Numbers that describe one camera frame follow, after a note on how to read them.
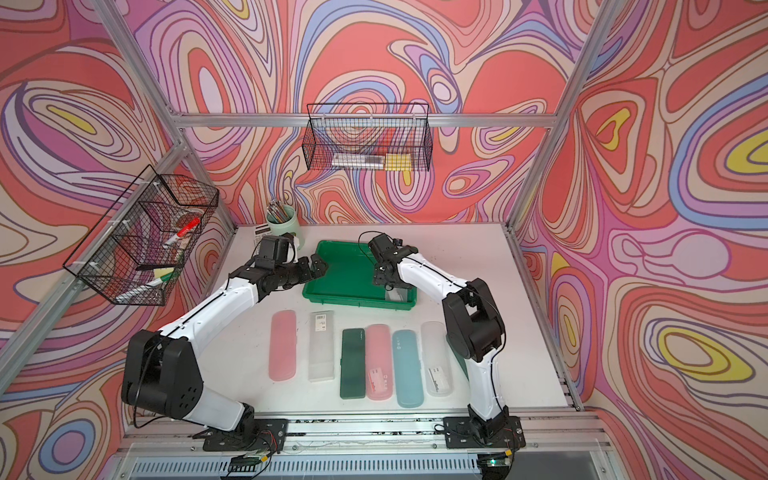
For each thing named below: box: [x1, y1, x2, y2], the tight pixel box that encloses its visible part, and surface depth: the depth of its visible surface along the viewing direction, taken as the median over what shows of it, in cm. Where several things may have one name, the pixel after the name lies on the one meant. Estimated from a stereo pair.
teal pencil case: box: [392, 329, 424, 409], surface depth 85 cm
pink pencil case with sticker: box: [365, 324, 394, 401], surface depth 86 cm
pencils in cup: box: [266, 200, 290, 223], surface depth 104 cm
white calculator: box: [253, 223, 272, 238], surface depth 121 cm
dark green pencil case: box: [340, 328, 365, 399], surface depth 86 cm
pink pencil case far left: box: [269, 310, 297, 381], surface depth 91 cm
